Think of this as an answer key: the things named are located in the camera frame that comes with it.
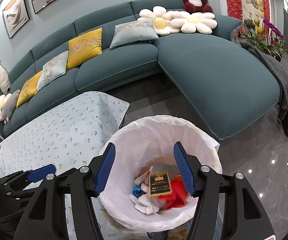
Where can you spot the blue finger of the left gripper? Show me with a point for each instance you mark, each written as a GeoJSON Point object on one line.
{"type": "Point", "coordinates": [40, 173]}

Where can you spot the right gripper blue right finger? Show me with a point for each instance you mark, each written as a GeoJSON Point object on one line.
{"type": "Point", "coordinates": [184, 168]}

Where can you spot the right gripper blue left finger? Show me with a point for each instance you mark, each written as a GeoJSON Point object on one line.
{"type": "Point", "coordinates": [107, 161]}

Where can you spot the gold black cigarette box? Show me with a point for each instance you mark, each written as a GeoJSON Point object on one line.
{"type": "Point", "coordinates": [159, 184]}

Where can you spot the red gift box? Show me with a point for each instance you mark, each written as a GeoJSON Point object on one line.
{"type": "Point", "coordinates": [177, 198]}

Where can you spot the blue strap scrap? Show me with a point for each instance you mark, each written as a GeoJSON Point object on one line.
{"type": "Point", "coordinates": [137, 191]}

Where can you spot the white cotton glove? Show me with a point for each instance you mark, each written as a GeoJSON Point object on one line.
{"type": "Point", "coordinates": [144, 204]}

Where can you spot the white lined trash bin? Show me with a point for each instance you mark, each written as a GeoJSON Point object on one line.
{"type": "Point", "coordinates": [141, 144]}

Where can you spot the floral light blue tablecloth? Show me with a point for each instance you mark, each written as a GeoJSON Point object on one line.
{"type": "Point", "coordinates": [67, 136]}

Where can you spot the grey plush toy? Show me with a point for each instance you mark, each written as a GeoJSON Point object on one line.
{"type": "Point", "coordinates": [9, 106]}

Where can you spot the yellow cushion left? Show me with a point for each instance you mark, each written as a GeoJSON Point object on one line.
{"type": "Point", "coordinates": [29, 89]}

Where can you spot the yellow cushion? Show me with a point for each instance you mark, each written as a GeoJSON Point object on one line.
{"type": "Point", "coordinates": [84, 47]}
{"type": "Point", "coordinates": [29, 89]}

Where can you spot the teal sectional sofa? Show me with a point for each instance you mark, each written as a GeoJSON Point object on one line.
{"type": "Point", "coordinates": [229, 88]}

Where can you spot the light blue cushion left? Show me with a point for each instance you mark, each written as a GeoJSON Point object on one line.
{"type": "Point", "coordinates": [53, 69]}

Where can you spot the light blue cushion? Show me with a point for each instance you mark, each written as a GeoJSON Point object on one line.
{"type": "Point", "coordinates": [132, 32]}
{"type": "Point", "coordinates": [53, 69]}

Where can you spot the yellow cushion centre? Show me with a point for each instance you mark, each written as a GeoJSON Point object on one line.
{"type": "Point", "coordinates": [84, 47]}

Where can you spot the light blue cushion right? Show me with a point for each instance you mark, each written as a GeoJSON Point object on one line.
{"type": "Point", "coordinates": [132, 32]}

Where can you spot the grey throw blanket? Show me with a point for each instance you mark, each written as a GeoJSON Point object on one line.
{"type": "Point", "coordinates": [278, 70]}

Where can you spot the white daisy pillow centre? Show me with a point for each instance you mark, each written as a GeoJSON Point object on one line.
{"type": "Point", "coordinates": [161, 20]}

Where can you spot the white daisy pillow right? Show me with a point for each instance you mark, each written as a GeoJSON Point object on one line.
{"type": "Point", "coordinates": [198, 22]}

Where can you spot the potted orchid plants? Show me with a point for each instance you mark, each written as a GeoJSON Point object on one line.
{"type": "Point", "coordinates": [265, 36]}

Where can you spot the framed picture left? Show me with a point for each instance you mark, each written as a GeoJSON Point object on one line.
{"type": "Point", "coordinates": [15, 16]}

